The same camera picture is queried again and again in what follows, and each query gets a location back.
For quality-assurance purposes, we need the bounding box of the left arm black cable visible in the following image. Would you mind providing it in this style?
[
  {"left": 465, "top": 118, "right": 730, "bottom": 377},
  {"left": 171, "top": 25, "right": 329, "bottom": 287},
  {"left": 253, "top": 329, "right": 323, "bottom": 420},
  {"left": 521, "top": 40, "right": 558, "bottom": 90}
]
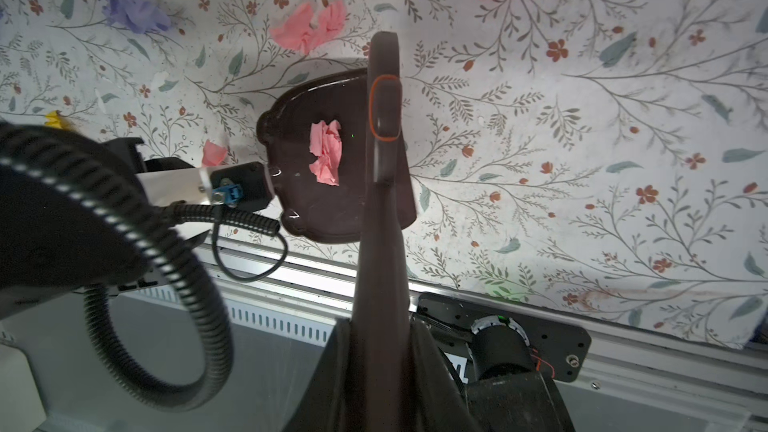
[{"left": 0, "top": 122, "right": 290, "bottom": 413}]

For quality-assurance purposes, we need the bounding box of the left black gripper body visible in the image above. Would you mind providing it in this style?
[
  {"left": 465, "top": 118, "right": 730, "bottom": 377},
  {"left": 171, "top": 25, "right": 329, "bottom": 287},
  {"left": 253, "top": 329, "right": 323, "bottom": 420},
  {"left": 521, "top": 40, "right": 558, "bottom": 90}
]
[{"left": 103, "top": 138, "right": 275, "bottom": 212}]

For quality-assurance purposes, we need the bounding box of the pink paper scrap long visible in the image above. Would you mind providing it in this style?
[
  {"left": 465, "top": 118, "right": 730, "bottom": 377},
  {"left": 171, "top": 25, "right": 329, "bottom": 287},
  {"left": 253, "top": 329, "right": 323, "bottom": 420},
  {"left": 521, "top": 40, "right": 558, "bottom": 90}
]
[{"left": 201, "top": 140, "right": 229, "bottom": 167}]

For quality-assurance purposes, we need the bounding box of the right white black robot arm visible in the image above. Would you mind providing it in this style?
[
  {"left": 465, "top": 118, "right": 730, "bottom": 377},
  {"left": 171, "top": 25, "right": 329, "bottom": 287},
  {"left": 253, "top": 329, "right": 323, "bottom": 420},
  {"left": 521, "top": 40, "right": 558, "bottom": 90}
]
[{"left": 287, "top": 294, "right": 590, "bottom": 431}]

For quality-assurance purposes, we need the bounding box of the purple paper scrap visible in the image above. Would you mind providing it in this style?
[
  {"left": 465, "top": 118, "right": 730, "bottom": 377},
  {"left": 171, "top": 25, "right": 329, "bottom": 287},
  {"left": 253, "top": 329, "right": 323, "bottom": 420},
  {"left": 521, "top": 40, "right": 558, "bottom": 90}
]
[{"left": 102, "top": 0, "right": 171, "bottom": 34}]

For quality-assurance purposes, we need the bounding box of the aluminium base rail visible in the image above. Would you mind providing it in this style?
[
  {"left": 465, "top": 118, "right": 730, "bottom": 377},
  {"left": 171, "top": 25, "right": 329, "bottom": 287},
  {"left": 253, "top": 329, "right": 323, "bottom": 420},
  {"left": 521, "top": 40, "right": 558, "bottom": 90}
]
[{"left": 196, "top": 239, "right": 767, "bottom": 431}]

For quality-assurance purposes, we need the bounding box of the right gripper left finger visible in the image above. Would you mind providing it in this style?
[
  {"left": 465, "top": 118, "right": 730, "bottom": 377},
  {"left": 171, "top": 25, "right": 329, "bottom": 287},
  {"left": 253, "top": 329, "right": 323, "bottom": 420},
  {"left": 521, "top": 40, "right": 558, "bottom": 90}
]
[{"left": 283, "top": 319, "right": 351, "bottom": 432}]

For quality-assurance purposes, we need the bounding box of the dark brown plastic dustpan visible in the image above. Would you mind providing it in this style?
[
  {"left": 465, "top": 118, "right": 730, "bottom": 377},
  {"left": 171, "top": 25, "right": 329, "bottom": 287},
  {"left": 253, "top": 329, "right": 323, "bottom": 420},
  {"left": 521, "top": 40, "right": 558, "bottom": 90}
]
[{"left": 257, "top": 69, "right": 416, "bottom": 247}]

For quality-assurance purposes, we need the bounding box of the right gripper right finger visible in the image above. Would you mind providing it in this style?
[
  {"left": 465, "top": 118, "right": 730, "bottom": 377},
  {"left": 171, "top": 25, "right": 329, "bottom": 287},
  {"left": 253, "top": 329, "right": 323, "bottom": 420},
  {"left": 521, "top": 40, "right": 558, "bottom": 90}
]
[{"left": 410, "top": 319, "right": 480, "bottom": 431}]

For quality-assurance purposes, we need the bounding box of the yellow paper scrap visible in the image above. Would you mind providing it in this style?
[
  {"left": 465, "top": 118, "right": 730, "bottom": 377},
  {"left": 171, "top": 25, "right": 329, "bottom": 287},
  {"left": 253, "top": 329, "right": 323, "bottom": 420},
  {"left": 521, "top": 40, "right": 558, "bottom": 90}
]
[{"left": 44, "top": 110, "right": 77, "bottom": 132}]

